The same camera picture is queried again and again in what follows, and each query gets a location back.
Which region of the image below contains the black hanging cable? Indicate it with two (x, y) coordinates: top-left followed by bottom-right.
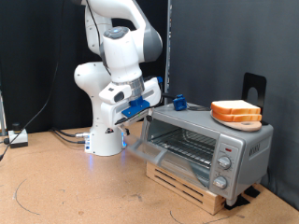
(0, 0), (66, 161)

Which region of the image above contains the black backdrop curtain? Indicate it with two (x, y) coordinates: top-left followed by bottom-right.
(0, 0), (171, 135)

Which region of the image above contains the metal spatula with blue grip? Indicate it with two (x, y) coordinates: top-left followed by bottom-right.
(161, 92), (210, 112)

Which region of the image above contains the metal frame post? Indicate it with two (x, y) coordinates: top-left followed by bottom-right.
(0, 90), (7, 137)

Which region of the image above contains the silver oven knob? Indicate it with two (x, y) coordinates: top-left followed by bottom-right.
(217, 156), (232, 171)
(212, 175), (228, 190)

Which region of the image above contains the black metal bookend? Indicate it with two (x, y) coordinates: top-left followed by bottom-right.
(241, 72), (269, 126)

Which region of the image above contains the black camera cable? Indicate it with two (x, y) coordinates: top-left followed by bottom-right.
(84, 0), (111, 76)

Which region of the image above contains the vertical metal pole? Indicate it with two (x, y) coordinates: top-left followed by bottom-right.
(163, 0), (174, 105)

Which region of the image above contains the glass oven door with handle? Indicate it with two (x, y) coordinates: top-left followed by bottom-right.
(125, 135), (210, 189)

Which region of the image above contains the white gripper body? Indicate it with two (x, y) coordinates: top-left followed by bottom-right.
(100, 77), (163, 129)

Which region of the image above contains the metal wire oven rack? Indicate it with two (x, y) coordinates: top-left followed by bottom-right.
(152, 129), (218, 169)

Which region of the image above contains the silver toaster oven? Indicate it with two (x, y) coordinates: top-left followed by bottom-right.
(138, 102), (275, 207)

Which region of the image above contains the grey backdrop curtain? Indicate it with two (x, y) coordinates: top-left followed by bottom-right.
(169, 0), (299, 210)

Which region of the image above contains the black base cable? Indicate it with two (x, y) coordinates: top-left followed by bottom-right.
(50, 127), (92, 139)
(52, 132), (89, 146)

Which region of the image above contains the black tape patch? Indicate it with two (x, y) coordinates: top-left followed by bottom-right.
(223, 193), (250, 211)
(244, 185), (262, 199)

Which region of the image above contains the grey emergency stop box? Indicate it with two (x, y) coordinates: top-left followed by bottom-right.
(7, 122), (30, 149)

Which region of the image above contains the wooden slatted crate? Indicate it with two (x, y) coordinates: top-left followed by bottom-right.
(145, 161), (227, 217)

